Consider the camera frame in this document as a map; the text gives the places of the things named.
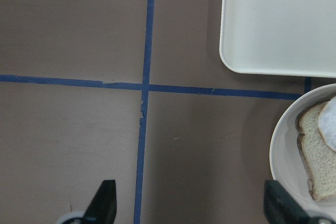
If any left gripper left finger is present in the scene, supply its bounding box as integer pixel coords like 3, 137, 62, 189
82, 180, 117, 224

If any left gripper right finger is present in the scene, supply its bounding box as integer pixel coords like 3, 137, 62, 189
264, 180, 315, 224

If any white round plate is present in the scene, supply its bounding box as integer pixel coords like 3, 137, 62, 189
269, 84, 335, 220

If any bread slice on plate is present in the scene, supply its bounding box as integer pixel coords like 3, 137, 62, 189
295, 100, 335, 201

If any fried egg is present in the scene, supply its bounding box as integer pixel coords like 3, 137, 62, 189
318, 97, 335, 152

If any cream bear tray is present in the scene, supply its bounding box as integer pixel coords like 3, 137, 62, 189
219, 0, 335, 78

